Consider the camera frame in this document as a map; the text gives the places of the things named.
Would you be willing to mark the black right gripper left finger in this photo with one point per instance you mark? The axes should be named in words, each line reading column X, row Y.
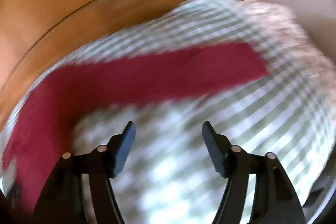
column 78, row 189

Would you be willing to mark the green white checkered bedspread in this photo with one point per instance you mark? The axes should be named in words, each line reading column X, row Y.
column 169, row 176

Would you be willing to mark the dark red garment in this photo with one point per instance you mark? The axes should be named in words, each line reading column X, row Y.
column 43, row 130

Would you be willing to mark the floral bed sheet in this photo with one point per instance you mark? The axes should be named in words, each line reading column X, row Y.
column 280, row 22

